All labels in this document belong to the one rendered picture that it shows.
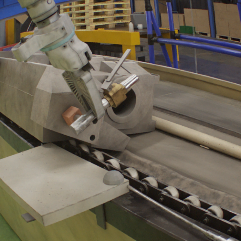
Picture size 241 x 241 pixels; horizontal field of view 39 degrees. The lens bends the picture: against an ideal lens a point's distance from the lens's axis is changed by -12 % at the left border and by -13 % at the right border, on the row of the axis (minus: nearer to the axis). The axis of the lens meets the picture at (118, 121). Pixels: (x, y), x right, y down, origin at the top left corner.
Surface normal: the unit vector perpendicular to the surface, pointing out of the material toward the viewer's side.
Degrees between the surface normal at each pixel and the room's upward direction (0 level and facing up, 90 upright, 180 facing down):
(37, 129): 80
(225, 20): 90
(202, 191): 47
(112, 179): 52
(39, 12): 108
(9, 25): 90
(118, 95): 90
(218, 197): 40
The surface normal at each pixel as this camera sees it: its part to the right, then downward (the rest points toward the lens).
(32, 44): 0.51, 0.31
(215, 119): -0.06, -0.94
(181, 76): -0.80, 0.25
